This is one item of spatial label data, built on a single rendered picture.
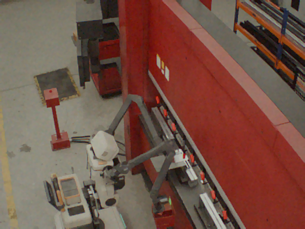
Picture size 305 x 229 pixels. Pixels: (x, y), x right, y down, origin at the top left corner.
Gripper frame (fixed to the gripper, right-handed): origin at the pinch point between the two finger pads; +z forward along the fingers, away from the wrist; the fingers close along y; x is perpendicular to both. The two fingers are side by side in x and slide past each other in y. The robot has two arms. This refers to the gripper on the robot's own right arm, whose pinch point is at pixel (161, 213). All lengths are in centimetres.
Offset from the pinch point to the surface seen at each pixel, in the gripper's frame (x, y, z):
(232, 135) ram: -35, 62, -97
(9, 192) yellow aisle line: 120, -170, 37
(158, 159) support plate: 44.6, 12.2, -17.9
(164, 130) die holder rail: 85, 26, -12
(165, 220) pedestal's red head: -4.7, 1.9, 5.3
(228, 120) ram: -28, 62, -104
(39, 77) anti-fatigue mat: 358, -134, 42
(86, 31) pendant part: 135, -14, -112
